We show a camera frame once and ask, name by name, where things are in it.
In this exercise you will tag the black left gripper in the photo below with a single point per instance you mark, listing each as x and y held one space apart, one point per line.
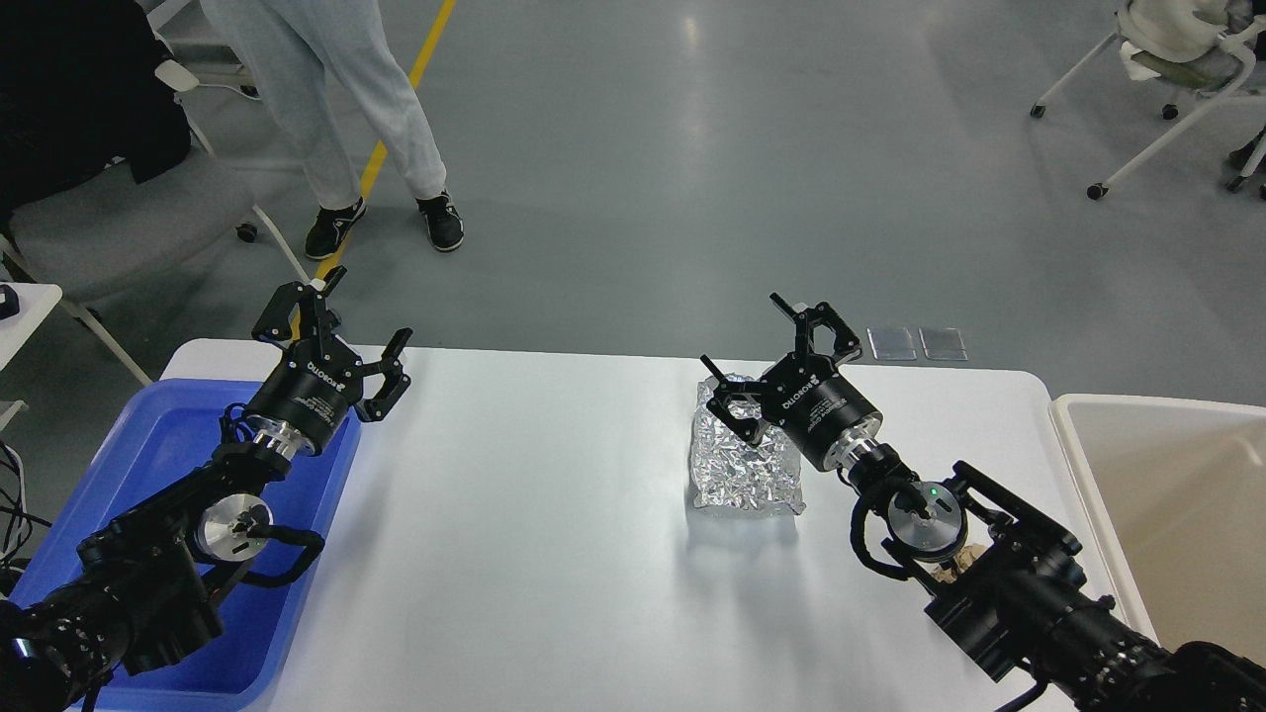
309 389

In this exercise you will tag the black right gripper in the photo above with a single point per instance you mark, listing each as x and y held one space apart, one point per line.
826 413

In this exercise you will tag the silver foil bag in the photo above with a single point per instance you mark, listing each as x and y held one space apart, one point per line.
728 477

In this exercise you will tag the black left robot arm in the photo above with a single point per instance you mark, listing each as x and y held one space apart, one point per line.
153 578

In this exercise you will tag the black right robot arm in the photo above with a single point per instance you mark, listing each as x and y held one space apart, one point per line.
1003 577

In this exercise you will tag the left metal floor plate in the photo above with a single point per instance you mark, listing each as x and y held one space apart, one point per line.
892 343

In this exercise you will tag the metal floor plate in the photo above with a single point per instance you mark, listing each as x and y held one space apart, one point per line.
892 343
943 344

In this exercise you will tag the right metal floor plate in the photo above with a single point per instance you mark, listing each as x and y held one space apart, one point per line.
943 344

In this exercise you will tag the crumpled brown paper ball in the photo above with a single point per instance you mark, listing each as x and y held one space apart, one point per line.
954 568

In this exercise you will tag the grey office chair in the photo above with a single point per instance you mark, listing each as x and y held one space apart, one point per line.
110 232

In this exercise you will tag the blue plastic bin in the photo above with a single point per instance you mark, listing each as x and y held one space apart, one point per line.
167 430

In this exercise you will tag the person in grey trousers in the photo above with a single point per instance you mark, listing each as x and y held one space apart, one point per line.
292 49

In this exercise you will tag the white side table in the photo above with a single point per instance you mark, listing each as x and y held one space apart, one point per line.
25 306

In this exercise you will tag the black jacket on chair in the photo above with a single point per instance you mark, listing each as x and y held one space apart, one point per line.
80 92

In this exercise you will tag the beige plastic bin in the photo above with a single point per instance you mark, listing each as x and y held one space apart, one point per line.
1175 495

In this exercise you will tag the white chair with cushion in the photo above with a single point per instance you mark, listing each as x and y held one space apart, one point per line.
1209 52

